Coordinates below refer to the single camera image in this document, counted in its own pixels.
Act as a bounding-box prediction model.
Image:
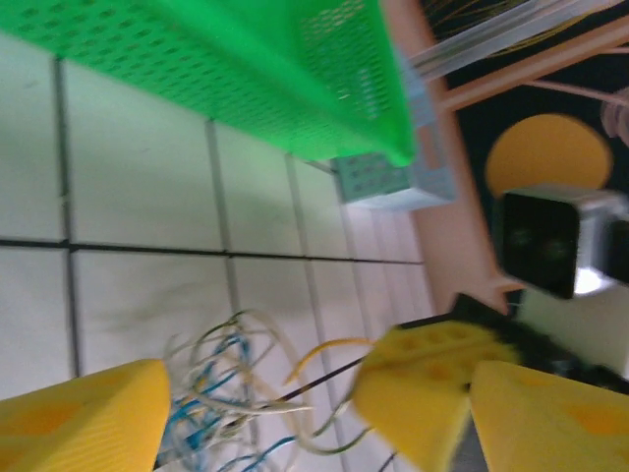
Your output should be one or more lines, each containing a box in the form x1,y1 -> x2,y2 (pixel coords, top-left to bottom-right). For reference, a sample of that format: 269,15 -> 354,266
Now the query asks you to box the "blue cable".
220,432 -> 301,472
159,331 -> 257,472

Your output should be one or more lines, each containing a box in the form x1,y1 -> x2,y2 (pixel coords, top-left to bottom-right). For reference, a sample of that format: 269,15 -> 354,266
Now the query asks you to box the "green plastic basket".
0,0 -> 419,167

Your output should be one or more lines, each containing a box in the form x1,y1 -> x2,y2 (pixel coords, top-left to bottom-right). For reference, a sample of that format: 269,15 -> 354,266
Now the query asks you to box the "light blue plastic basket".
332,48 -> 456,210

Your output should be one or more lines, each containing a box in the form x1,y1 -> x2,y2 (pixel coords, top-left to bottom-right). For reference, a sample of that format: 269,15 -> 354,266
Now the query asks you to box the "aluminium frame post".
410,0 -> 629,83

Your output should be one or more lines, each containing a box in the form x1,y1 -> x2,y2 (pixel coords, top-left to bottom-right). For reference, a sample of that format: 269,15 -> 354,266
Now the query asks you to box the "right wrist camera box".
494,184 -> 629,302

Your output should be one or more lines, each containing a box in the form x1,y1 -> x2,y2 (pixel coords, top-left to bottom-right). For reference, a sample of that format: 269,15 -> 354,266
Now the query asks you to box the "white cable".
289,383 -> 379,456
165,308 -> 315,419

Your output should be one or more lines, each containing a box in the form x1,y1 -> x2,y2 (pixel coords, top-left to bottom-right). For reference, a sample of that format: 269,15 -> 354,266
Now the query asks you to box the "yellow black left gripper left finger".
0,358 -> 172,472

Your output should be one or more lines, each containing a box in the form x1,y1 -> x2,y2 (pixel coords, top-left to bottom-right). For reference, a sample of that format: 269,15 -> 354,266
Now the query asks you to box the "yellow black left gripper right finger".
469,360 -> 629,472

